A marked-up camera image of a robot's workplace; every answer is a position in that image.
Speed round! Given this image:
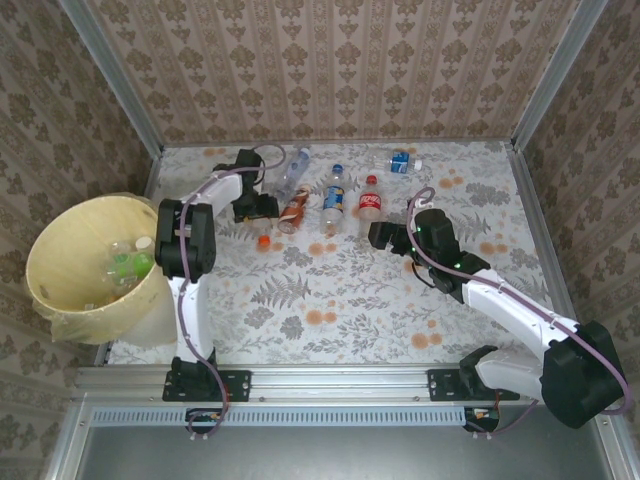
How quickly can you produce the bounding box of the green label bottle white cap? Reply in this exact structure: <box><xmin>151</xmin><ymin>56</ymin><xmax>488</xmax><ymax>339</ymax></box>
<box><xmin>119</xmin><ymin>235</ymin><xmax>157</xmax><ymax>282</ymax></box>

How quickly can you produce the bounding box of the aluminium table edge rail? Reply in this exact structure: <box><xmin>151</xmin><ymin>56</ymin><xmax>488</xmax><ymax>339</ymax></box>
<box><xmin>502</xmin><ymin>141</ymin><xmax>617</xmax><ymax>396</ymax></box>

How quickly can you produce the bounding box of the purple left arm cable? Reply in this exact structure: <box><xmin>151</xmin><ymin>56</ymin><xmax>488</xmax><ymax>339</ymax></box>
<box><xmin>177</xmin><ymin>143</ymin><xmax>288</xmax><ymax>442</ymax></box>

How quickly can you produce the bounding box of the Pepsi plastic bottle blue cap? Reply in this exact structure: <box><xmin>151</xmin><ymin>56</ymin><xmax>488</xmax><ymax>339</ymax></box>
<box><xmin>319</xmin><ymin>163</ymin><xmax>349</xmax><ymax>236</ymax></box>

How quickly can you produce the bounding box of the Coca-Cola plastic bottle red cap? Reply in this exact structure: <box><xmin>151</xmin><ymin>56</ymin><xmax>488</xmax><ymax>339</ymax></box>
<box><xmin>356</xmin><ymin>174</ymin><xmax>386</xmax><ymax>237</ymax></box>

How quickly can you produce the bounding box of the aluminium mounting rail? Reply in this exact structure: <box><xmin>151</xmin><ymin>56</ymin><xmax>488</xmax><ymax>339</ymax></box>
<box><xmin>74</xmin><ymin>365</ymin><xmax>617</xmax><ymax>402</ymax></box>

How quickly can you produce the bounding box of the brown tea plastic bottle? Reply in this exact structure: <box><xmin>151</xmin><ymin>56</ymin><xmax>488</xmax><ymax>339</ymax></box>
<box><xmin>276</xmin><ymin>184</ymin><xmax>314</xmax><ymax>236</ymax></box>

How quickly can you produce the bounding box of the white slotted cable duct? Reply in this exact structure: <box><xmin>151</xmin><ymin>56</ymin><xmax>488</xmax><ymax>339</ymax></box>
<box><xmin>91</xmin><ymin>405</ymin><xmax>469</xmax><ymax>427</ymax></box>

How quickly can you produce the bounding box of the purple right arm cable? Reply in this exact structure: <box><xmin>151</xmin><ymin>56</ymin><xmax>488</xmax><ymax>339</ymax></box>
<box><xmin>405</xmin><ymin>186</ymin><xmax>630</xmax><ymax>440</ymax></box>

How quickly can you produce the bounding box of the clear bottle with pale cap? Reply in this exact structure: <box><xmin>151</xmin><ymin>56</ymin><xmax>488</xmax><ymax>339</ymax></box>
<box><xmin>272</xmin><ymin>145</ymin><xmax>312</xmax><ymax>201</ymax></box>

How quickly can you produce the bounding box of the aluminium frame post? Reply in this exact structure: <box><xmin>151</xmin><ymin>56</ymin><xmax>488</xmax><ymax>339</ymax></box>
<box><xmin>58</xmin><ymin>0</ymin><xmax>165</xmax><ymax>157</ymax></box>
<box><xmin>510</xmin><ymin>0</ymin><xmax>612</xmax><ymax>152</ymax></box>

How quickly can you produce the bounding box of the Pocari Sweat plastic bottle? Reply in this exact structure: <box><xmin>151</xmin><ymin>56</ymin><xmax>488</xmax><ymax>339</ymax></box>
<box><xmin>370</xmin><ymin>148</ymin><xmax>424</xmax><ymax>176</ymax></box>

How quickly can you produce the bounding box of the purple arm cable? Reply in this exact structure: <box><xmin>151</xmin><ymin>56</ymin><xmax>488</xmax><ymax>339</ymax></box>
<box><xmin>177</xmin><ymin>143</ymin><xmax>288</xmax><ymax>442</ymax></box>
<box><xmin>405</xmin><ymin>186</ymin><xmax>630</xmax><ymax>440</ymax></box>

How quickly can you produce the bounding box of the cream round waste bin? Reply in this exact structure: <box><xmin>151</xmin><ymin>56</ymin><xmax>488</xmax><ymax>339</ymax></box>
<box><xmin>24</xmin><ymin>193</ymin><xmax>180</xmax><ymax>347</ymax></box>

